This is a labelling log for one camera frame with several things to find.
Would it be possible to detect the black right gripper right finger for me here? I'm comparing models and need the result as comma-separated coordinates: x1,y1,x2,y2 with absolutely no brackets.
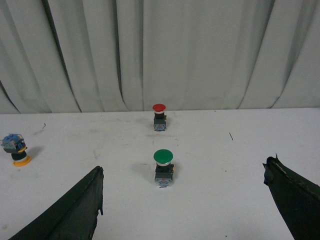
263,156,320,240

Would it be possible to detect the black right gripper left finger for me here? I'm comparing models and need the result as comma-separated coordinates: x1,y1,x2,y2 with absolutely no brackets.
11,166,104,240

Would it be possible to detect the white pleated curtain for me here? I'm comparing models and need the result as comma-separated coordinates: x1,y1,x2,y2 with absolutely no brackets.
0,0,320,114

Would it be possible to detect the green push button switch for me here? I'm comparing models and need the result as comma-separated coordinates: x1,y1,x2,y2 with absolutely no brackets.
153,149,175,187

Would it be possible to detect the red push button switch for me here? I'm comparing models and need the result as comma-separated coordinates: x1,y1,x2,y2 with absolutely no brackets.
152,103,167,132

